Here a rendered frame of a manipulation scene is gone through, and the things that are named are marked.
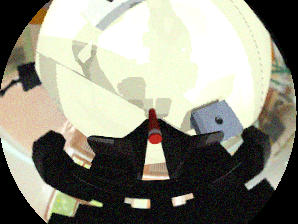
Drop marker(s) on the red peg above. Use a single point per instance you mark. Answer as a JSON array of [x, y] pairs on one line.
[[154, 127]]

